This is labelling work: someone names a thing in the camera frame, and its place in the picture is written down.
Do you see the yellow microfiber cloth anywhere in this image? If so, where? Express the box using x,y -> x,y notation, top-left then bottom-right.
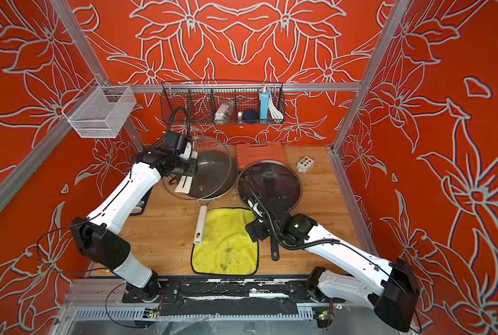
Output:
191,208 -> 259,276

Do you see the glass lid with white handle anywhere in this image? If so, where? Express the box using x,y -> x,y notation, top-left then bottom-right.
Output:
161,136 -> 238,202

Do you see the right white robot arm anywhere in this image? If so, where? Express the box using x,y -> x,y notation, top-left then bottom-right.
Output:
241,176 -> 420,332

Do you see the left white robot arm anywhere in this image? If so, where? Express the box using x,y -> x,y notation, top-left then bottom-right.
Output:
70,128 -> 197,302

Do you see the black frying pan with lid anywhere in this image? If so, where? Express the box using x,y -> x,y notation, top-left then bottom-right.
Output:
236,161 -> 302,261

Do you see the white packet in basket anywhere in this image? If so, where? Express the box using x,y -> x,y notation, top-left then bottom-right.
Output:
214,100 -> 235,124

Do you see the red plastic tool case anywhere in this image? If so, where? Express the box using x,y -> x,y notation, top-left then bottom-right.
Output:
236,142 -> 287,170

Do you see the white box with dots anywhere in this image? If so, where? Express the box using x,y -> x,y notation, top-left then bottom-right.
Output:
296,156 -> 315,173

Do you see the dark blue round object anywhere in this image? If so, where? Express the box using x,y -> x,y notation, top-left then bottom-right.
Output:
241,109 -> 260,124

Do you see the blue white bottle in basket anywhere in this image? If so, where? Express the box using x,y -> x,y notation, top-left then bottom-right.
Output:
260,86 -> 270,124

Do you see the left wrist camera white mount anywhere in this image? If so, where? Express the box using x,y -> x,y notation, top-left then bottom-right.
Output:
178,142 -> 198,161

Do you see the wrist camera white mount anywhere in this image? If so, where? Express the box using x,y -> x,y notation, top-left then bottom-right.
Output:
178,142 -> 198,161
248,200 -> 262,217

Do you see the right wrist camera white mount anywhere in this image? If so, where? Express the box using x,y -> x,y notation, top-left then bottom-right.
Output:
248,200 -> 262,217

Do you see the dark wok with white handle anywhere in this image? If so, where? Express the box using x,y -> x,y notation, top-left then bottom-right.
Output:
175,149 -> 237,246

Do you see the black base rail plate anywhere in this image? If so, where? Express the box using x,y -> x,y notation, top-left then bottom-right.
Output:
121,274 -> 345,316

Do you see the black wire wall basket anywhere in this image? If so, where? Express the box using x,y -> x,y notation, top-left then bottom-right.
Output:
160,80 -> 286,126

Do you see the clear plastic wall bin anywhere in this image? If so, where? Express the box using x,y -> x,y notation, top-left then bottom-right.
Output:
65,86 -> 136,139

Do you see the white cable in basket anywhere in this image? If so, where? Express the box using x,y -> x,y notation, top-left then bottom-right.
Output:
269,98 -> 284,123

